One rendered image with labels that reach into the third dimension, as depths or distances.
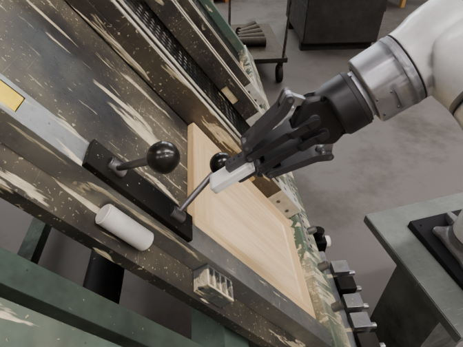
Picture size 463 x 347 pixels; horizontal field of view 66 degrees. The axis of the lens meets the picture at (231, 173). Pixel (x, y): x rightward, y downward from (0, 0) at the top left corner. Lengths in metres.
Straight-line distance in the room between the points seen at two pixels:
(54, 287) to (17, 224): 2.26
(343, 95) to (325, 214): 2.07
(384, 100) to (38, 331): 0.41
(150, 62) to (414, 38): 0.56
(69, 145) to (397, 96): 0.39
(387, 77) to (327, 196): 2.21
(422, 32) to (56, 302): 0.51
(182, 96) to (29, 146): 0.48
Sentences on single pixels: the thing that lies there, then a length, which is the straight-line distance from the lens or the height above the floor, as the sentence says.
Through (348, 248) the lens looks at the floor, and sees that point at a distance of 2.34.
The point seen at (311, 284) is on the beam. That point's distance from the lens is 1.05.
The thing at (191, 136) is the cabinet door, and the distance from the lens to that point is 0.86.
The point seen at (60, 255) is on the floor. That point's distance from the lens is 2.43.
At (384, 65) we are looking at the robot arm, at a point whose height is 1.60.
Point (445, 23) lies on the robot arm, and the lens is 0.46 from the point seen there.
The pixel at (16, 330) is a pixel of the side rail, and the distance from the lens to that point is 0.33.
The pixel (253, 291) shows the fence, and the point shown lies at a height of 1.18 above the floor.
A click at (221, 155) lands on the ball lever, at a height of 1.44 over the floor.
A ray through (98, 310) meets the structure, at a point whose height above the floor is 1.34.
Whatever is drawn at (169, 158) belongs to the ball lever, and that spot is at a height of 1.53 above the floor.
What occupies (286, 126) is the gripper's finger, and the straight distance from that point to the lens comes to 0.48.
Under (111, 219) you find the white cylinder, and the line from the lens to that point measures 0.48.
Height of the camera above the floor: 1.77
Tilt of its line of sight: 40 degrees down
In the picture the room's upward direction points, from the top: straight up
